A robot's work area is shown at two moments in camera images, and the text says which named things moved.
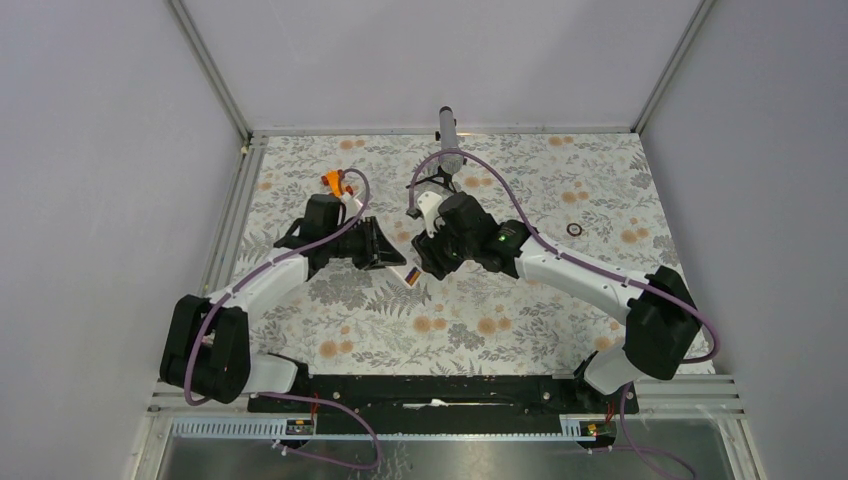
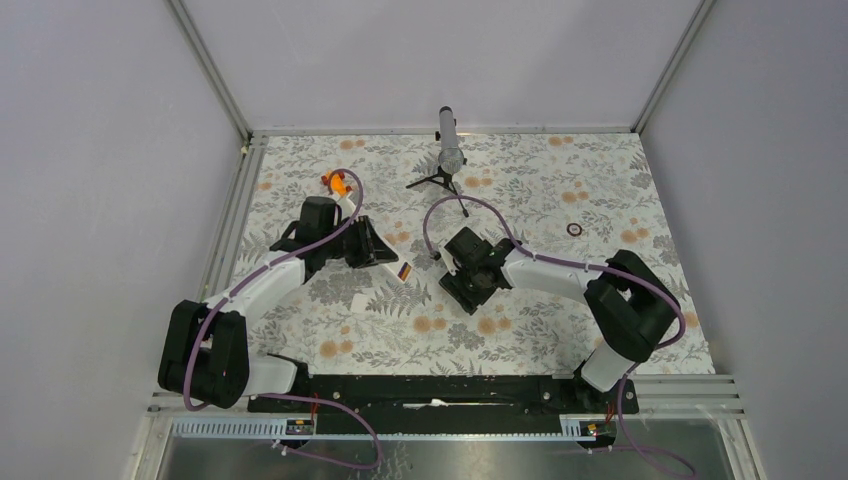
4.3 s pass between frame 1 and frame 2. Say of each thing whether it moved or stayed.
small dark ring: stayed
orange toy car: stayed
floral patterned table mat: stayed
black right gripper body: moved
